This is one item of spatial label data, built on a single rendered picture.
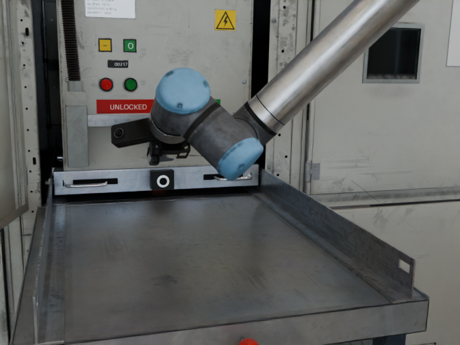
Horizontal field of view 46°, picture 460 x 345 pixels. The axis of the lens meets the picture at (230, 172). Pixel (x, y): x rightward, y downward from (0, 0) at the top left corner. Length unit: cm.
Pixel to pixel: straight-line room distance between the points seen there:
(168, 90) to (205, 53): 50
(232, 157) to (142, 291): 27
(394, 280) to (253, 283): 23
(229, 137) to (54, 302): 39
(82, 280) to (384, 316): 49
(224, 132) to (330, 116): 60
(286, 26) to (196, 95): 56
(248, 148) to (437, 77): 84
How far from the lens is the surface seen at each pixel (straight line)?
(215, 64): 145
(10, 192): 138
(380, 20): 107
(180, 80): 97
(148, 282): 93
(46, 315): 84
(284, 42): 146
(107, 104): 141
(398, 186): 165
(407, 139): 164
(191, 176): 146
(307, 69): 106
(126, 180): 143
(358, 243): 104
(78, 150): 131
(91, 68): 140
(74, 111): 130
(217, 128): 95
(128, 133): 115
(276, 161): 148
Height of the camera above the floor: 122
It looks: 12 degrees down
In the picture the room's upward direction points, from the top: 1 degrees clockwise
